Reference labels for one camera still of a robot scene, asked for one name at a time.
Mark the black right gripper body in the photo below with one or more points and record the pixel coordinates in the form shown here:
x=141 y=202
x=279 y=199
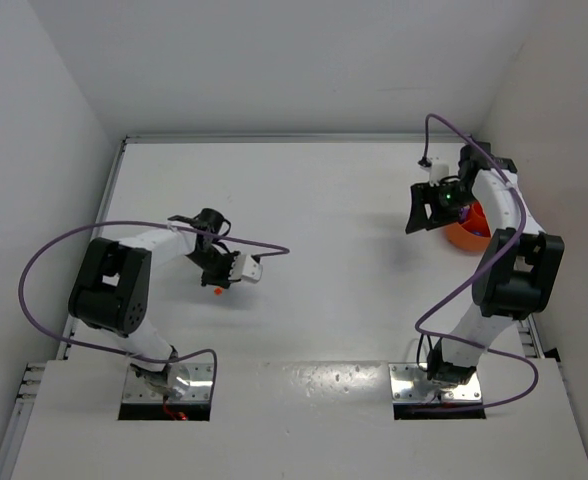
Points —
x=429 y=209

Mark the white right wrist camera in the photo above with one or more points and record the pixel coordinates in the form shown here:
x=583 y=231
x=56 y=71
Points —
x=436 y=170

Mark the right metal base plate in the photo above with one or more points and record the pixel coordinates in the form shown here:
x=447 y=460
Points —
x=410 y=386

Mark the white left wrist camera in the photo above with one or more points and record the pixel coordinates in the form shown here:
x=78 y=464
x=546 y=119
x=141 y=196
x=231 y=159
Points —
x=246 y=268

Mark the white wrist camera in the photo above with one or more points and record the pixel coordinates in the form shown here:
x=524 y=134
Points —
x=246 y=268
x=436 y=170

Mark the metal base plate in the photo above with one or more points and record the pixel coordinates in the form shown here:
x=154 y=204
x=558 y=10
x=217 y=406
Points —
x=410 y=386
x=178 y=383

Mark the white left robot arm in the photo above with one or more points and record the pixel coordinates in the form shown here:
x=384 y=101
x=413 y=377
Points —
x=111 y=290

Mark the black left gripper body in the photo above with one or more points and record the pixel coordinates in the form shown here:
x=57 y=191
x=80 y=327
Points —
x=219 y=273

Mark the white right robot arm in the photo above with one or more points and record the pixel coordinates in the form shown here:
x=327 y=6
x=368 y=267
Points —
x=455 y=356

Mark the orange round sorting container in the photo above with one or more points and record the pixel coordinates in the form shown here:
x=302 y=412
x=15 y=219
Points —
x=471 y=232

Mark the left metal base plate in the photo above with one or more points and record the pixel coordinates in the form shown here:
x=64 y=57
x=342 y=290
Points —
x=178 y=383

